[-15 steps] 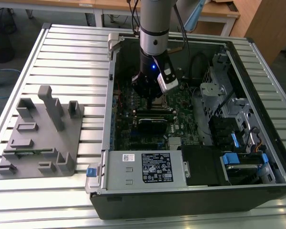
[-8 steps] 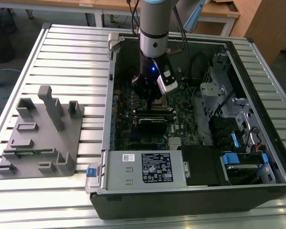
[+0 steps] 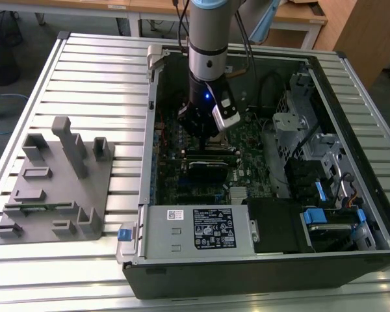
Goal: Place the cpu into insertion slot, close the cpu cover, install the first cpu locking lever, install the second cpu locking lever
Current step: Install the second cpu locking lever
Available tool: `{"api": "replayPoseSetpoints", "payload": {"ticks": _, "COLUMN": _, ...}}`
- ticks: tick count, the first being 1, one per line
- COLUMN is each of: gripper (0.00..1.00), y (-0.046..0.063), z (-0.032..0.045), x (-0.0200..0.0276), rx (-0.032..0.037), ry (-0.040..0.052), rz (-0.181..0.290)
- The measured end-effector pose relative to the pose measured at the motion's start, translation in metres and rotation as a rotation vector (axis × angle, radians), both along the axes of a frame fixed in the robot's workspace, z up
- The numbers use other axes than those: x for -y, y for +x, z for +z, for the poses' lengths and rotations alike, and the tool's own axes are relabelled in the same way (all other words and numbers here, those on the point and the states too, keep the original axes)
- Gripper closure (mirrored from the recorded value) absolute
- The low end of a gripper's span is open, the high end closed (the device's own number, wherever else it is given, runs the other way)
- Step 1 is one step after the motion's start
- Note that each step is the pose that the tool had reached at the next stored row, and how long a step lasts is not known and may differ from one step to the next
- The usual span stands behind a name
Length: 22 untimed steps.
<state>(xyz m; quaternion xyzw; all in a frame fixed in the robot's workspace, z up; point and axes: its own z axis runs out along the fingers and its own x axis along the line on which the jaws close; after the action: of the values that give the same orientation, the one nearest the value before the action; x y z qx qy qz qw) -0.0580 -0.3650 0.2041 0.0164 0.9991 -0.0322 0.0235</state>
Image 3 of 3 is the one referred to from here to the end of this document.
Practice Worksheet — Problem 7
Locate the grey parts rack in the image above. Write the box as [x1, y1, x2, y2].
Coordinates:
[0, 116, 116, 245]

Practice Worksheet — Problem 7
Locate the black PC case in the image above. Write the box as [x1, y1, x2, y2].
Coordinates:
[115, 45, 390, 302]

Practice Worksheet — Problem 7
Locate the green motherboard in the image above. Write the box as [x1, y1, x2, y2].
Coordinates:
[151, 105, 279, 207]

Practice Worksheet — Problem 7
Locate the blue disk carrier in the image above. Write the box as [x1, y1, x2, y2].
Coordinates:
[300, 209, 367, 254]

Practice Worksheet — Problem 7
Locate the CPU socket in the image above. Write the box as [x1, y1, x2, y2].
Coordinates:
[201, 135, 233, 153]

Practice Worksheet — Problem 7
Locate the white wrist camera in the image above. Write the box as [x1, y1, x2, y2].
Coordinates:
[211, 90, 241, 131]

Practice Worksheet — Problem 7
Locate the silver CPU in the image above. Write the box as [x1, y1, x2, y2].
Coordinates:
[207, 138, 229, 150]

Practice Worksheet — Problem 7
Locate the silver chipset heatsink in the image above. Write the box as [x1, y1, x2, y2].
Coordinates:
[229, 187, 250, 200]

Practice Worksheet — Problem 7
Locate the grey power supply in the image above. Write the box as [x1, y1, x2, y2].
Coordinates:
[136, 205, 258, 261]

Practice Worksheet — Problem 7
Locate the metal drive cage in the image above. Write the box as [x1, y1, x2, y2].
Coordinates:
[272, 112, 315, 200]

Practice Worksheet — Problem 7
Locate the black graphics card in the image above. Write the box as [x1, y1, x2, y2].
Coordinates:
[187, 161, 231, 183]

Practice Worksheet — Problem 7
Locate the black plastic shroud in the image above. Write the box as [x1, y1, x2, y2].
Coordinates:
[246, 200, 305, 255]

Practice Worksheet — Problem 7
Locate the orange blue wire bundle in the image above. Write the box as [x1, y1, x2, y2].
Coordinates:
[344, 191, 361, 209]

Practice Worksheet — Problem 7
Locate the wooden cabinet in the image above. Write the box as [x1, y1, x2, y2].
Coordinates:
[313, 0, 390, 90]

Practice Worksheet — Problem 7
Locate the black drive bay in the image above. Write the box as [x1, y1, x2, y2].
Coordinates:
[284, 159, 333, 204]

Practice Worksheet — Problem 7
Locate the black office chair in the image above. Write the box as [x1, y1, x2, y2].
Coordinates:
[0, 9, 23, 86]

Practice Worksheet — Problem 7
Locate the grey metal bay bracket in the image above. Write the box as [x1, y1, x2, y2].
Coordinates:
[287, 71, 317, 115]

